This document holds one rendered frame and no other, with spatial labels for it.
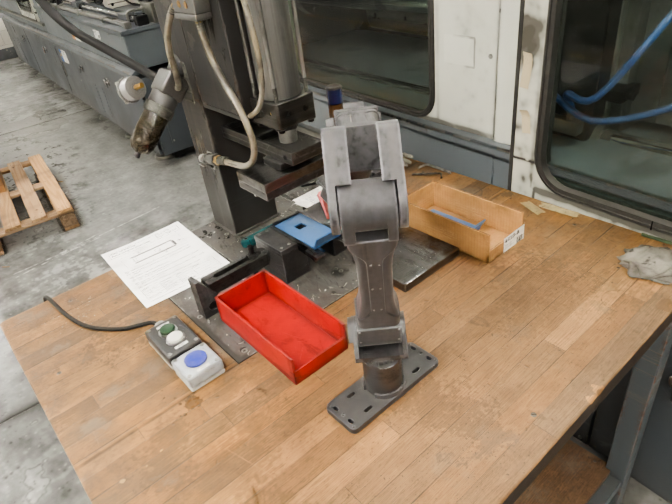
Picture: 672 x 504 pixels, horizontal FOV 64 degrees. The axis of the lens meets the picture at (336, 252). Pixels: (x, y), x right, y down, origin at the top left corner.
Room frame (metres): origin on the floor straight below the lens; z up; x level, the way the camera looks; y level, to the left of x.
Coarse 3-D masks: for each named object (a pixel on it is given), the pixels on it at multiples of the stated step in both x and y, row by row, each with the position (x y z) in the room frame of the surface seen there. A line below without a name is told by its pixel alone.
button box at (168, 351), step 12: (48, 300) 0.99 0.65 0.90; (60, 312) 0.93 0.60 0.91; (84, 324) 0.87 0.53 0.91; (144, 324) 0.85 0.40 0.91; (156, 324) 0.82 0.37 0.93; (180, 324) 0.80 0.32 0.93; (156, 336) 0.78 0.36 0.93; (192, 336) 0.76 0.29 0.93; (156, 348) 0.76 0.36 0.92; (168, 348) 0.74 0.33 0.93; (180, 348) 0.74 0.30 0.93; (192, 348) 0.74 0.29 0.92; (168, 360) 0.72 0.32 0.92
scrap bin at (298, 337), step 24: (240, 288) 0.87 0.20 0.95; (264, 288) 0.90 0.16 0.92; (288, 288) 0.83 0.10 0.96; (240, 312) 0.85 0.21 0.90; (264, 312) 0.84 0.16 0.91; (288, 312) 0.82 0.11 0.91; (312, 312) 0.78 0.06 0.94; (240, 336) 0.78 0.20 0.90; (264, 336) 0.70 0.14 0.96; (288, 336) 0.76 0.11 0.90; (312, 336) 0.75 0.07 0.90; (336, 336) 0.72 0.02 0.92; (288, 360) 0.64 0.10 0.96; (312, 360) 0.66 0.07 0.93
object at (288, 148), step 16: (224, 128) 1.15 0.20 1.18; (240, 128) 1.16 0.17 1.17; (256, 128) 1.15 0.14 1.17; (272, 128) 1.13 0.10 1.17; (288, 128) 1.00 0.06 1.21; (272, 144) 1.01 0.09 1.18; (288, 144) 1.00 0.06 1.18; (304, 144) 0.99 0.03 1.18; (320, 144) 0.99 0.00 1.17; (272, 160) 0.99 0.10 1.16; (288, 160) 0.96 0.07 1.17; (304, 160) 0.97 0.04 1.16; (320, 160) 1.00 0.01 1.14; (240, 176) 0.99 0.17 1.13; (256, 176) 0.96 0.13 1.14; (272, 176) 0.95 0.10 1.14; (288, 176) 0.95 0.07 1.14; (304, 176) 0.98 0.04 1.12; (256, 192) 0.95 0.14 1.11; (272, 192) 0.93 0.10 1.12
